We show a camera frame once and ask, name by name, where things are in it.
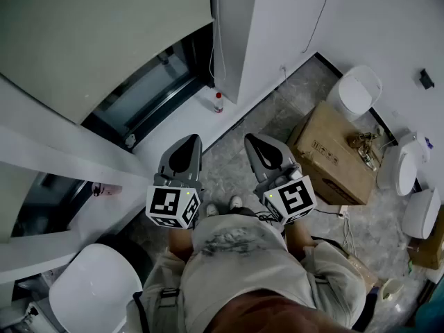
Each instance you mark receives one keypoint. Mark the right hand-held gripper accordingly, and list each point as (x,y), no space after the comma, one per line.
(291,200)

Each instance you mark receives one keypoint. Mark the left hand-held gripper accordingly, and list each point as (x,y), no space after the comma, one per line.
(173,205)

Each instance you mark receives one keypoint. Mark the white roller blind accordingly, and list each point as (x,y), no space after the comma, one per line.
(86,40)

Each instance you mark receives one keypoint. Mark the person's right forearm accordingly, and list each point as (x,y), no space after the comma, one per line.
(298,238)

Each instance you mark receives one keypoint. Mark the person's left forearm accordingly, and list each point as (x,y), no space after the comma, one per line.
(180,245)

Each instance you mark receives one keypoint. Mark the white window sill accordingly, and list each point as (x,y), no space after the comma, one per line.
(180,127)

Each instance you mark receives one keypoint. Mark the person's right white shoe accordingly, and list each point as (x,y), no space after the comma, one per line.
(236,202)

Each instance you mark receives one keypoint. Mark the person's white shoe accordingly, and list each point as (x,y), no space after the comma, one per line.
(236,202)
(212,210)

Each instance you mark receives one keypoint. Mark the person's left white shoe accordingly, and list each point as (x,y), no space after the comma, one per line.
(212,210)

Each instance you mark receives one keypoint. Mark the small grey window latch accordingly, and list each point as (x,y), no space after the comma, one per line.
(130,140)

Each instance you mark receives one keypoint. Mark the large brown cardboard box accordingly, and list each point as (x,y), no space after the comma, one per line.
(329,161)

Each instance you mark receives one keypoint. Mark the clear bottle with red cap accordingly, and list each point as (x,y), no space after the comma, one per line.
(218,103)

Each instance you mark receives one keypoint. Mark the white power strip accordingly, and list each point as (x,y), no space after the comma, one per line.
(344,213)

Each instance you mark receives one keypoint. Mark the bronze faucet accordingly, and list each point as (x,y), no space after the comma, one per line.
(362,147)

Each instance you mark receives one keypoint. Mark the person's beige printed shirt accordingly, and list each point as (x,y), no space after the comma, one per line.
(243,255)

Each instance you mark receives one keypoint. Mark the white toilet with round lid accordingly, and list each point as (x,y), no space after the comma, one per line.
(357,92)

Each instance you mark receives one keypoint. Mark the white toilet lids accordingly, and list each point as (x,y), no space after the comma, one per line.
(404,172)

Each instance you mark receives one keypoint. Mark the brown wrapped package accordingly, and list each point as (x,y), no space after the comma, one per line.
(360,269)

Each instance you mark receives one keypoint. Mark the white plastic seat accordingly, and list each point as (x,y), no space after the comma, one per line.
(93,286)

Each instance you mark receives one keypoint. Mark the person's face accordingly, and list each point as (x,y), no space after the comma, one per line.
(277,317)

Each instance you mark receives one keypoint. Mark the plain white toilet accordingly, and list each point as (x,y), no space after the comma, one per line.
(421,215)

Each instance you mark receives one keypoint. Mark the cream plastic part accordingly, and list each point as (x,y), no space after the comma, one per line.
(392,288)

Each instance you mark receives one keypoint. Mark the small brown cardboard box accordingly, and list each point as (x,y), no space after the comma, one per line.
(431,248)

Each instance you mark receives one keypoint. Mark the blue disposable head cover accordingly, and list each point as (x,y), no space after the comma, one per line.
(431,316)

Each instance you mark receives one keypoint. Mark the dark window frame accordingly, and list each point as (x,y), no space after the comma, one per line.
(52,206)
(149,92)

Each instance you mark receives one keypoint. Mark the black wall fixture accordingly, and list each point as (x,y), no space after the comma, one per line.
(426,78)

